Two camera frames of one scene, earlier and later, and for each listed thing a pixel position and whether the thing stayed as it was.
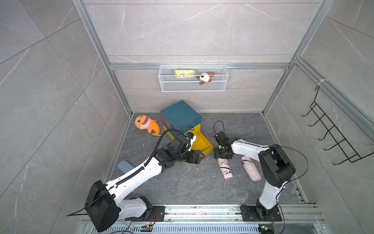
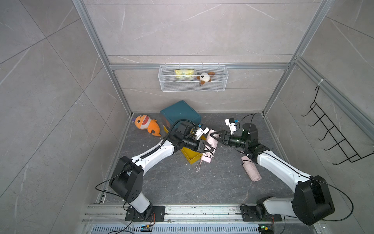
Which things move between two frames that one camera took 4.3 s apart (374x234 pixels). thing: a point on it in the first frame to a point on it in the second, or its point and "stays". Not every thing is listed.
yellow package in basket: x=184 y=73 stays
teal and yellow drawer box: x=179 y=119 stays
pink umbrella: x=251 y=168 stays
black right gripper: x=216 y=155 to x=222 y=137
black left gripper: x=196 y=159 to x=202 y=144
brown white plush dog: x=204 y=79 stays
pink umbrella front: x=225 y=166 to x=211 y=139
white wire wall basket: x=179 y=78 stays
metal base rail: x=296 y=219 stays
